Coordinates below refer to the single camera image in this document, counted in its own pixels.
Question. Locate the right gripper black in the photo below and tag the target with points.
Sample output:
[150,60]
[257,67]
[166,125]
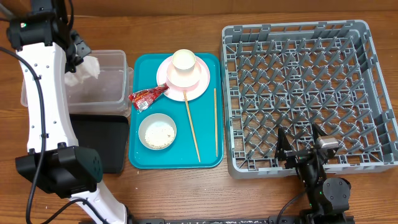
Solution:
[296,156]

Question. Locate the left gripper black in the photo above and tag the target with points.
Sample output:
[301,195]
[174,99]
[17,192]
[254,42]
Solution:
[84,48]

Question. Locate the white napkin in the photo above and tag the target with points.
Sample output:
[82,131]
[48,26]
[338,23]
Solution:
[89,68]

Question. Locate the red snack wrapper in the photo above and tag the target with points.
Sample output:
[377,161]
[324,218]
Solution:
[141,100]

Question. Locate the grey bowl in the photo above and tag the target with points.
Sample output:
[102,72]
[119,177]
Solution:
[156,119]

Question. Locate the pile of rice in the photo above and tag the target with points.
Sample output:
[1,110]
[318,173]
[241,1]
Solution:
[159,137]

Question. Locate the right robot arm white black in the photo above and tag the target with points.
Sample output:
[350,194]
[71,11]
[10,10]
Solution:
[328,196]

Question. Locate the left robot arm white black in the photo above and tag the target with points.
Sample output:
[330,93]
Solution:
[47,47]

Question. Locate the clear plastic waste bin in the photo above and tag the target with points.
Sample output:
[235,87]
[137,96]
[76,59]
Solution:
[108,94]

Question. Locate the grey dishwasher rack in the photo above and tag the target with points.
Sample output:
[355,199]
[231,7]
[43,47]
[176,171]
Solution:
[294,75]

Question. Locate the black plastic tray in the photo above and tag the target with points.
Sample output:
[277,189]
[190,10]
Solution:
[107,134]

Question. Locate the teal serving tray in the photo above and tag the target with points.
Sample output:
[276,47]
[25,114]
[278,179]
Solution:
[182,154]

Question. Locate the large pink plate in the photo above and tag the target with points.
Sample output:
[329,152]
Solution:
[192,92]

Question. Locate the small pink saucer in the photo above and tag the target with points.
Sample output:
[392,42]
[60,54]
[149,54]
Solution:
[183,81]

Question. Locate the white cup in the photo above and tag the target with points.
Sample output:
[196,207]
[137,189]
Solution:
[184,61]

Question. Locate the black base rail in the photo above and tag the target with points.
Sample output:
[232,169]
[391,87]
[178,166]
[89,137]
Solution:
[269,220]

